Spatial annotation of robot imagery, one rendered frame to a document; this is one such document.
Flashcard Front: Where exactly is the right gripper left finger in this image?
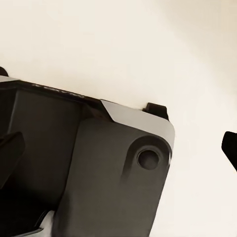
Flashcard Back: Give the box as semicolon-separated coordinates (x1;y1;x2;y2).
0;131;26;191

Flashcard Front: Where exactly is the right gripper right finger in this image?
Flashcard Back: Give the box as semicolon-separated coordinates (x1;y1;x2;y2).
221;131;237;171

